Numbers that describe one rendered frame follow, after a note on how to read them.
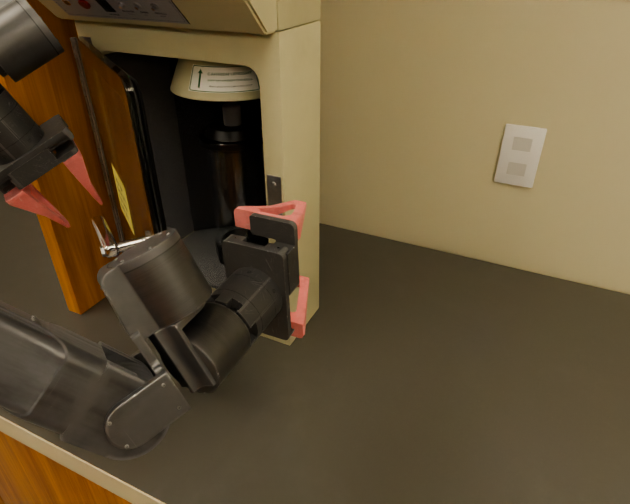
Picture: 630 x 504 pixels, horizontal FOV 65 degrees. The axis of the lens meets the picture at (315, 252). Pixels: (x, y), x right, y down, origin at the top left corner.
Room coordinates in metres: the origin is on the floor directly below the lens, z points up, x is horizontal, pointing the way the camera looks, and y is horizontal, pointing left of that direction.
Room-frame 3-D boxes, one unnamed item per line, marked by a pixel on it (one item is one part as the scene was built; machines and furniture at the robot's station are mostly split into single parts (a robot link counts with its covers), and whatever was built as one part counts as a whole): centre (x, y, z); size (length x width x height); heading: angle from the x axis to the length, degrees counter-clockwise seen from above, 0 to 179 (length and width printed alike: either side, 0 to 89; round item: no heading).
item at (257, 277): (0.36, 0.06, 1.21); 0.07 x 0.07 x 0.10; 65
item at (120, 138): (0.59, 0.25, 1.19); 0.30 x 0.01 x 0.40; 31
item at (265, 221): (0.42, 0.03, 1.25); 0.09 x 0.07 x 0.07; 155
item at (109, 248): (0.51, 0.24, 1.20); 0.10 x 0.05 x 0.03; 31
